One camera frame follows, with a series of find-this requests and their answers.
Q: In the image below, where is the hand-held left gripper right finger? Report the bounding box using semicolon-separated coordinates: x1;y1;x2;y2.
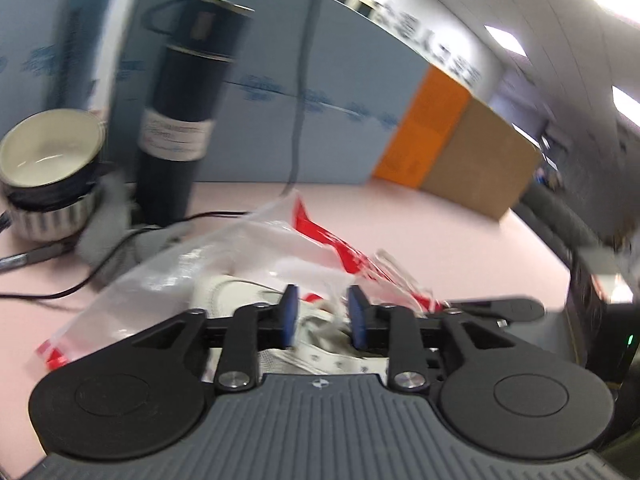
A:
348;285;516;393

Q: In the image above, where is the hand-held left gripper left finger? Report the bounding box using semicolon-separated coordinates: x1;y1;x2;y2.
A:
131;285;300;394

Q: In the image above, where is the white sneaker shoe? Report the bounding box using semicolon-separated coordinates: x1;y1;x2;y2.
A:
192;275;401;377

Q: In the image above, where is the red and white plastic bag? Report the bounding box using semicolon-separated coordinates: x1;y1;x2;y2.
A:
35;190;451;372

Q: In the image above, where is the orange cardboard box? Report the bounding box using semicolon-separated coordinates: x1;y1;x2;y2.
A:
372;65;472;192

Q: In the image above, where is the brown cardboard box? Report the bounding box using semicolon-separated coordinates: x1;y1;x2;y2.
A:
420;97;544;222

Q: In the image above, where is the grey cloth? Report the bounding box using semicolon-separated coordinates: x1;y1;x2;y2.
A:
77;170;202;267

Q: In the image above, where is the dark blue vacuum bottle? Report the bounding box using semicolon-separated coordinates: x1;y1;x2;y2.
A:
135;0;254;227

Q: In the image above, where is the large light blue carton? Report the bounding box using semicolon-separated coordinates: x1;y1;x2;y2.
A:
105;0;432;187

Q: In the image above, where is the white striped bowl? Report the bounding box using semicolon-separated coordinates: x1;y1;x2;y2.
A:
10;185;102;242

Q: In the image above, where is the black marker pen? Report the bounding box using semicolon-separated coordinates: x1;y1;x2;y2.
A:
0;242;77;274

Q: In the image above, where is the dark blue bowl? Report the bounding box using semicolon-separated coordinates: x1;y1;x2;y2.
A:
0;109;109;209

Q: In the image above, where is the light blue carton white label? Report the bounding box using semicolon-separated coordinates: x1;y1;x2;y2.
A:
0;0;147;127

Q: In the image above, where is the thin black cable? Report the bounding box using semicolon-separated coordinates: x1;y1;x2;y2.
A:
0;210;251;302

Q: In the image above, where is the hanging black cable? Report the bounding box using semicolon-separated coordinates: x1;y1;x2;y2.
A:
282;0;327;197

